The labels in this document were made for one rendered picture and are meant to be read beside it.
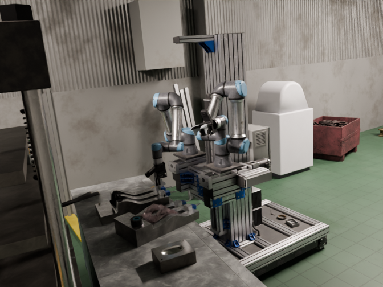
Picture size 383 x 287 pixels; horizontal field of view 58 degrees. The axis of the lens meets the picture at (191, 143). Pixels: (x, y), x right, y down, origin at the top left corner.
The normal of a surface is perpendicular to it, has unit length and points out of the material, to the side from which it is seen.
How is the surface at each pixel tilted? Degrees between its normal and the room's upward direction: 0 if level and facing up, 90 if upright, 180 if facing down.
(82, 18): 90
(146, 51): 90
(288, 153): 90
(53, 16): 90
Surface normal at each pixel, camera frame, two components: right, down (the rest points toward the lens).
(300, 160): 0.48, 0.17
